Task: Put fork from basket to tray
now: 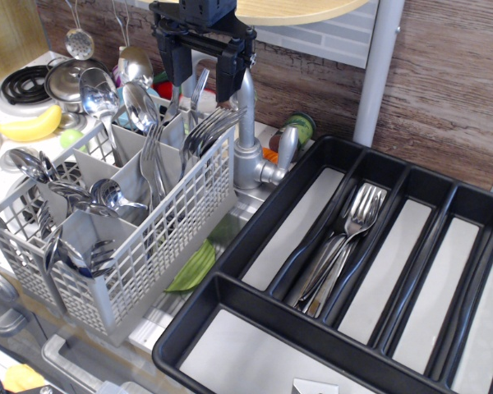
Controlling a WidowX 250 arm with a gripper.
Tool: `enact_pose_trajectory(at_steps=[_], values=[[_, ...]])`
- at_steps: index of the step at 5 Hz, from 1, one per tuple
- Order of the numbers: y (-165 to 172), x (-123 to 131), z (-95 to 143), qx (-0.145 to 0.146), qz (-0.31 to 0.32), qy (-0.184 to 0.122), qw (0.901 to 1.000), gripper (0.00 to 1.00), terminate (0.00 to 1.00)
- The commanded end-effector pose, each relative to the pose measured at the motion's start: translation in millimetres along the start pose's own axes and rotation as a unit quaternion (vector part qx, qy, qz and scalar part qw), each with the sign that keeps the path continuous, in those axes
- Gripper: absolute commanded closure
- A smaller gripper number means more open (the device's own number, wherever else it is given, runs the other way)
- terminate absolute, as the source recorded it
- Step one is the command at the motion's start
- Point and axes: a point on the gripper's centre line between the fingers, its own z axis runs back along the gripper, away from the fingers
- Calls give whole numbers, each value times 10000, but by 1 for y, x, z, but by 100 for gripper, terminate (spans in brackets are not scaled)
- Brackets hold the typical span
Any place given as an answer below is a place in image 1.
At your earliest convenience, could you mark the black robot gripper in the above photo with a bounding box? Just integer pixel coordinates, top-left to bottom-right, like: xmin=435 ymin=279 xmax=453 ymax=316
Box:
xmin=149 ymin=1 xmax=256 ymax=103

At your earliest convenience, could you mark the silver metal fork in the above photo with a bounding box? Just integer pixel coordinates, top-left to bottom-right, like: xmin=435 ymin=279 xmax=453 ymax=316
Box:
xmin=179 ymin=108 xmax=247 ymax=180

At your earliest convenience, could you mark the silver fork in back compartment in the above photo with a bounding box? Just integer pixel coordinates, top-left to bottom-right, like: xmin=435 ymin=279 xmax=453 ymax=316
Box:
xmin=189 ymin=68 xmax=210 ymax=131

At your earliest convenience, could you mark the grey plastic cutlery basket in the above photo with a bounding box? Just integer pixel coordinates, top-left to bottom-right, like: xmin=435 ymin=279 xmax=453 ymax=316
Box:
xmin=0 ymin=94 xmax=237 ymax=348

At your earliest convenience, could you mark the stack of forks in tray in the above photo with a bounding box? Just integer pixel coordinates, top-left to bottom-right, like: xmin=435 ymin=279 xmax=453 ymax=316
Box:
xmin=293 ymin=182 xmax=388 ymax=311

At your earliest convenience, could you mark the silver fork front compartment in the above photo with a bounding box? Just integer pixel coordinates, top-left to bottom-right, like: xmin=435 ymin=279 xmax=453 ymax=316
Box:
xmin=90 ymin=240 xmax=116 ymax=277

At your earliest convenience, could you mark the black cutlery tray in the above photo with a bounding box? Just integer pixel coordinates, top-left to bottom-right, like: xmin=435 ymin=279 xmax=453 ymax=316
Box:
xmin=152 ymin=136 xmax=493 ymax=393

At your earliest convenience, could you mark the hanging silver ladle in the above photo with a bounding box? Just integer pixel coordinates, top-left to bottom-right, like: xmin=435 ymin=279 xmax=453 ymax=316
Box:
xmin=112 ymin=1 xmax=154 ymax=89

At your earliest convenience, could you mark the round wooden shelf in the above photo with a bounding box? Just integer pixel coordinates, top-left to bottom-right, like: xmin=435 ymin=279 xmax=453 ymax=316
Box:
xmin=137 ymin=0 xmax=371 ymax=27

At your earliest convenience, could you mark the large silver spoon left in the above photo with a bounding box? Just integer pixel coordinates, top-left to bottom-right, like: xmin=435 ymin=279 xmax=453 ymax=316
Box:
xmin=79 ymin=67 xmax=122 ymax=167

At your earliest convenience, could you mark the silver toy faucet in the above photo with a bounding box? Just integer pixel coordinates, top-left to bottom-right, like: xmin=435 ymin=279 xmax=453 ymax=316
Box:
xmin=233 ymin=69 xmax=299 ymax=190

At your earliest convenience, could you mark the hanging slotted skimmer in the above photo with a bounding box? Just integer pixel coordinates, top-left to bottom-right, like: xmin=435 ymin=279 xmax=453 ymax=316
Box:
xmin=65 ymin=0 xmax=94 ymax=61

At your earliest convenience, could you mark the silver toy pot with lid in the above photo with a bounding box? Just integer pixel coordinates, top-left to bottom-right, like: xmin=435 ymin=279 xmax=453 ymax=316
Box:
xmin=44 ymin=58 xmax=108 ymax=113

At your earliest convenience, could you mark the light green toy ball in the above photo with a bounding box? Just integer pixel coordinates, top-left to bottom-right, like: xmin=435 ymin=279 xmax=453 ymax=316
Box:
xmin=59 ymin=129 xmax=84 ymax=149

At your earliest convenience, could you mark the yellow toy banana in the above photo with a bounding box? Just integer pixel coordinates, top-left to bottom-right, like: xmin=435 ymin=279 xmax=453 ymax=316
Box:
xmin=0 ymin=105 xmax=62 ymax=142

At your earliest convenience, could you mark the black coil stove burner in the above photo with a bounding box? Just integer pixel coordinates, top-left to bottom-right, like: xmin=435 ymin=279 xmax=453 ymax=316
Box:
xmin=0 ymin=66 xmax=51 ymax=105

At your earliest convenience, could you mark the grey metal pole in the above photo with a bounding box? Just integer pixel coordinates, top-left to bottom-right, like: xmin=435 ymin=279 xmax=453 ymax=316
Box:
xmin=352 ymin=0 xmax=405 ymax=147

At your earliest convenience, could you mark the silver spoon left compartment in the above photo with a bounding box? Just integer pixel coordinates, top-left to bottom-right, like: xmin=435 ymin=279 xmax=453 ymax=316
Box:
xmin=7 ymin=149 xmax=49 ymax=184

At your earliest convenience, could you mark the green toy leaf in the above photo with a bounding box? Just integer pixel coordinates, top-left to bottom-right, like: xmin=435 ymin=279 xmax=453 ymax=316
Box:
xmin=165 ymin=239 xmax=216 ymax=293

